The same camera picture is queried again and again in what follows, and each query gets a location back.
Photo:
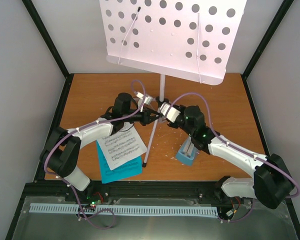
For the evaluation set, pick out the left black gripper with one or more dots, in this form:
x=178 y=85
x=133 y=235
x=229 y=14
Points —
x=146 y=118

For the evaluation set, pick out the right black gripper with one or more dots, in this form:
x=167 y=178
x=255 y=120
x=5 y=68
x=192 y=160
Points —
x=170 y=125

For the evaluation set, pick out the blue metronome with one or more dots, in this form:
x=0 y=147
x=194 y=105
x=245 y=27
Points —
x=187 y=153

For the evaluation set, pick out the white sheet music page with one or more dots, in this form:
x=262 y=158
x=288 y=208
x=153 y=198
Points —
x=122 y=147

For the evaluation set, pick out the blue sheet music page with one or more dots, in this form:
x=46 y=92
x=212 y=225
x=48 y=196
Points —
x=129 y=169

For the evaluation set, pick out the white perforated music stand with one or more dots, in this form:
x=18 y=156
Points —
x=186 y=39

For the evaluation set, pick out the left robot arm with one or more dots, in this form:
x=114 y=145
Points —
x=61 y=151

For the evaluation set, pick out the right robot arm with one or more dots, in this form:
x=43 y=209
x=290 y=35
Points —
x=269 y=179

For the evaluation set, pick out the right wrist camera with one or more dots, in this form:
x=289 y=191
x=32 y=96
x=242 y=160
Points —
x=169 y=112

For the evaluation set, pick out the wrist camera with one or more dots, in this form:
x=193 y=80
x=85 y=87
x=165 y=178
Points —
x=169 y=112
x=142 y=99

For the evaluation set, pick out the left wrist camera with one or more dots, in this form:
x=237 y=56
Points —
x=142 y=99

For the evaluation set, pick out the black aluminium frame rail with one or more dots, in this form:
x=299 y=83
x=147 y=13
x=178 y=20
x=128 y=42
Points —
x=204 y=192

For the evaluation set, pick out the metal base plate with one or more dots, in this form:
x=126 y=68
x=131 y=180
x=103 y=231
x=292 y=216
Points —
x=253 y=221

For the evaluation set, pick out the light blue cable duct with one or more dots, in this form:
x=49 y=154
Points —
x=127 y=210

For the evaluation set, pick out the left black corner post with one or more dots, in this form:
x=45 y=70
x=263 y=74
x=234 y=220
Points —
x=32 y=11

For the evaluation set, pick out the black corner post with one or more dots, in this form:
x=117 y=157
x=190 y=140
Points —
x=273 y=26
x=32 y=11

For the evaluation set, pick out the right black corner post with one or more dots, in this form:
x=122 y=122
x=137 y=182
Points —
x=273 y=26

